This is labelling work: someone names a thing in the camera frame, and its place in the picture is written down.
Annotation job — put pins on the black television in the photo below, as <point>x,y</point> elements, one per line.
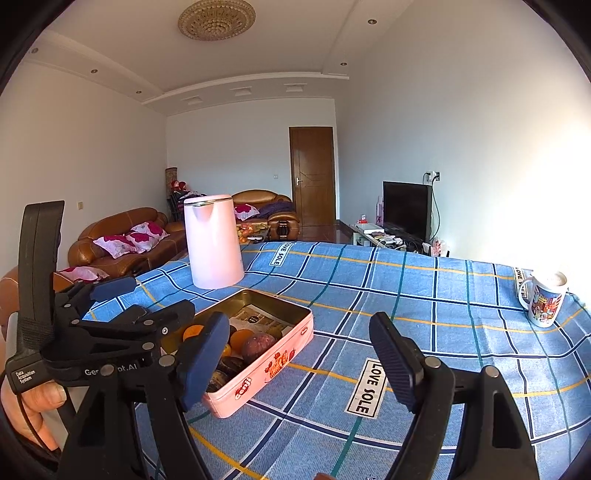
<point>408,206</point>

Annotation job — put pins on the pink rectangular tin box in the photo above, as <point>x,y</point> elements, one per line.
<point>292,325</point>

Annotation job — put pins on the dark brown interior door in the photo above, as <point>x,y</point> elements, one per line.
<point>312,162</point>

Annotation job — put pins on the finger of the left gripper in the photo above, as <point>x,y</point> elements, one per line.
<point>110,289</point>
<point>162,322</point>

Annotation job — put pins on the white cartoon printed mug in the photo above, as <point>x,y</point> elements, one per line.
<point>542,294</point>

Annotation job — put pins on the round gold ceiling lamp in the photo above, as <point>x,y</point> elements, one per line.
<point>210,20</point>

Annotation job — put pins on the purple round passion fruit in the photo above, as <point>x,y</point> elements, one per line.
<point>257,346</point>

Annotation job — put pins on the person's left hand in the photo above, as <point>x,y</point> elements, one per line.
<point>21,416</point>

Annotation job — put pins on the coffee table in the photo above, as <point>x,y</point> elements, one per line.
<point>252,232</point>

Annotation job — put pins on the pink electric kettle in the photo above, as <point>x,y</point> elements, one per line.
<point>212,242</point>

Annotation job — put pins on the low tv stand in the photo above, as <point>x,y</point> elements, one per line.
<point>372,235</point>

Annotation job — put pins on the brown cup white filling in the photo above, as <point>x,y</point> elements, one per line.
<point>218,380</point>

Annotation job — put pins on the wall socket with cable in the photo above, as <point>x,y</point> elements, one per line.
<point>430,178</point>

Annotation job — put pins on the brown leather sofa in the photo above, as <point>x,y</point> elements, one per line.
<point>84,253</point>

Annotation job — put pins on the pink floral cushion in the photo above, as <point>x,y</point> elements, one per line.
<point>146,236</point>
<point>116,245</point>

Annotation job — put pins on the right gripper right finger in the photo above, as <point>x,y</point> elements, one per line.
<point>493,442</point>

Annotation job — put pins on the blue plaid tablecloth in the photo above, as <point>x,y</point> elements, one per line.
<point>351,363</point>

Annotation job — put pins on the brown leather armchair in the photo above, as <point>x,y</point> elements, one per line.
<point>264,206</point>

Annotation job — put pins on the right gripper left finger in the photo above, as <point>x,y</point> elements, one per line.
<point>103,439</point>

